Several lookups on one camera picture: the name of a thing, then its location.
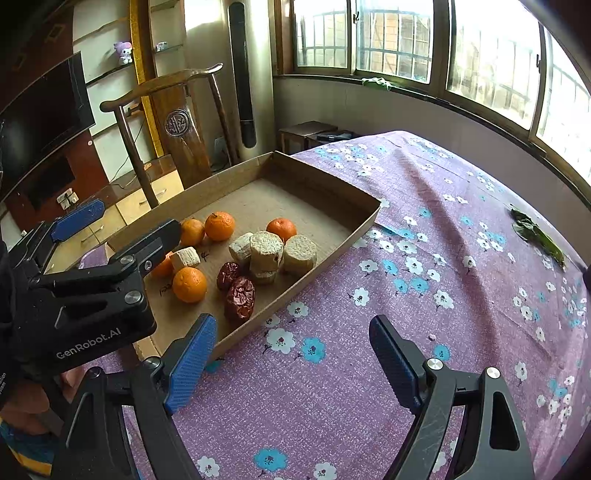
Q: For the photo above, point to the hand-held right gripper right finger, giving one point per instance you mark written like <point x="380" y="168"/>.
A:
<point x="392" y="360"/>

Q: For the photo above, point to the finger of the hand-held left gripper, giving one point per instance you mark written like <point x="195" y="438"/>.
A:
<point x="152" y="240"/>
<point x="78" y="219"/>

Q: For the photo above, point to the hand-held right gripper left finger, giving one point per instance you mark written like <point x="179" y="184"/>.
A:
<point x="189" y="364"/>

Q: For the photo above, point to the orange tangerine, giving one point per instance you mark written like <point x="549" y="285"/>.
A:
<point x="189" y="285"/>
<point x="161" y="268"/>
<point x="191" y="232"/>
<point x="219" y="226"/>
<point x="281" y="228"/>

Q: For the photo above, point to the small beige cake piece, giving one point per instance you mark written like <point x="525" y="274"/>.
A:
<point x="184" y="259"/>

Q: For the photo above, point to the wrinkled red jujube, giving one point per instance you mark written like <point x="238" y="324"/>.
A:
<point x="227" y="276"/>
<point x="240" y="297"/>

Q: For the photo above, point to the beige cake chunk back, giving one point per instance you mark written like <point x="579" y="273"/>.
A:
<point x="240" y="249"/>

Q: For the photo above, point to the beige round biscuit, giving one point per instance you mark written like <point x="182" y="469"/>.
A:
<point x="300" y="254"/>
<point x="267" y="249"/>

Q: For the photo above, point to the beige sugarcane piece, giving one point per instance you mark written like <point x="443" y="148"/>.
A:
<point x="264" y="277"/>

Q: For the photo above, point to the shallow cardboard box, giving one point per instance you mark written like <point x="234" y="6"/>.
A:
<point x="277" y="194"/>

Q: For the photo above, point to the person's left hand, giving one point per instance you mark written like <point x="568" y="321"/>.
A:
<point x="27" y="404"/>

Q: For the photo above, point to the white power strip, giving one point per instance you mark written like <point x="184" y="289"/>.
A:
<point x="68" y="198"/>

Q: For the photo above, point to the wooden drawer cabinet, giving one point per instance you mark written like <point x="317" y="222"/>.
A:
<point x="134" y="203"/>

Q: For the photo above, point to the purple floral tablecloth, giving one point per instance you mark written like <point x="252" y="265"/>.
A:
<point x="323" y="415"/>

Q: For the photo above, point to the dark wooden chair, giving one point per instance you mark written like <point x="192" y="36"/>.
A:
<point x="180" y="129"/>

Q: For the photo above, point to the black flat television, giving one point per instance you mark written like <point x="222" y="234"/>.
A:
<point x="41" y="110"/>

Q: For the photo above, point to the striped blue yellow clothing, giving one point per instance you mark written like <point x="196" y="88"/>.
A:
<point x="23" y="450"/>

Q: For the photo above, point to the purple and white plush toy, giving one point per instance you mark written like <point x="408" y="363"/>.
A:
<point x="123" y="51"/>

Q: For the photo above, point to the small dark wooden stool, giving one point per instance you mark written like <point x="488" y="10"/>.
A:
<point x="300" y="131"/>

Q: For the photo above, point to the white tower air conditioner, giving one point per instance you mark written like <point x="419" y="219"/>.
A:
<point x="263" y="92"/>

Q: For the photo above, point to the green leaves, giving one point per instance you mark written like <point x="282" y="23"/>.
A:
<point x="538" y="235"/>

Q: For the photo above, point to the black flat device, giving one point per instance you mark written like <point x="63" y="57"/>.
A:
<point x="334" y="135"/>

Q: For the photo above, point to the green cloth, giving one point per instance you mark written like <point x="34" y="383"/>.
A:
<point x="377" y="83"/>

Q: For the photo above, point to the window with metal bars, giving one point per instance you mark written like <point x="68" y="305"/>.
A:
<point x="392" y="37"/>

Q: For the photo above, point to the yellow wooden frame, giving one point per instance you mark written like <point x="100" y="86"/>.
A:
<point x="143" y="69"/>

